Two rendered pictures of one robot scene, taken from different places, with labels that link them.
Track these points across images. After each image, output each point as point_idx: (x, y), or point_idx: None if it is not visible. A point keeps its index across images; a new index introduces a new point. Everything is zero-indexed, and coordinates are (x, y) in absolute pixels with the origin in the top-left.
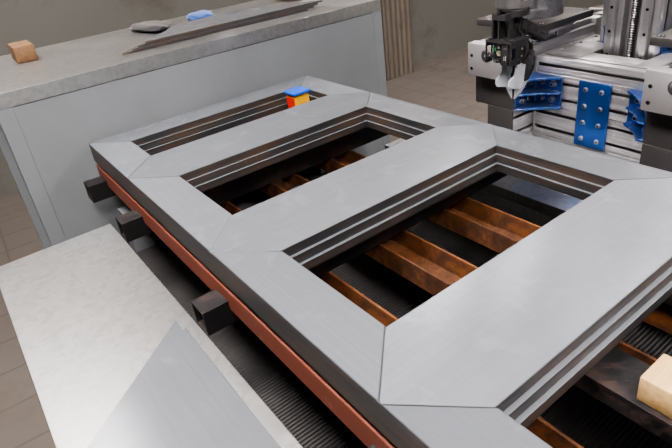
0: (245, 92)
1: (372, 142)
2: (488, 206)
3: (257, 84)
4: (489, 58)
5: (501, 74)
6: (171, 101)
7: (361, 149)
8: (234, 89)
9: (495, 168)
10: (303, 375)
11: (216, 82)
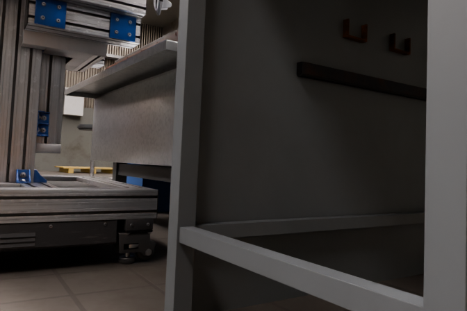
0: None
1: (215, 75)
2: None
3: None
4: None
5: (167, 0)
6: None
7: (238, 83)
8: None
9: None
10: None
11: None
